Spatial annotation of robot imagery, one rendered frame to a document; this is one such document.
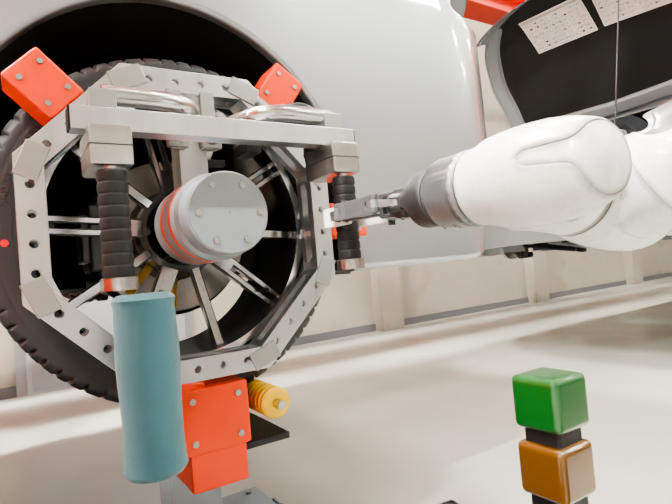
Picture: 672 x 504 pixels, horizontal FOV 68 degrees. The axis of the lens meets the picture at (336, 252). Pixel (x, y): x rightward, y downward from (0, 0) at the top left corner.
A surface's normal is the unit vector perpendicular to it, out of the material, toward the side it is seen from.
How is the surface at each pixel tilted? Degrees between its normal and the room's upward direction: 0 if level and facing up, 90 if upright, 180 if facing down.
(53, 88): 90
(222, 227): 90
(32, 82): 90
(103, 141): 90
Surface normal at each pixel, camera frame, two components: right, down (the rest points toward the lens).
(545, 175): -0.70, 0.27
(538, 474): -0.84, 0.06
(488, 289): 0.56, -0.07
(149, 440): 0.22, -0.06
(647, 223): 0.16, 0.77
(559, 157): -0.64, -0.12
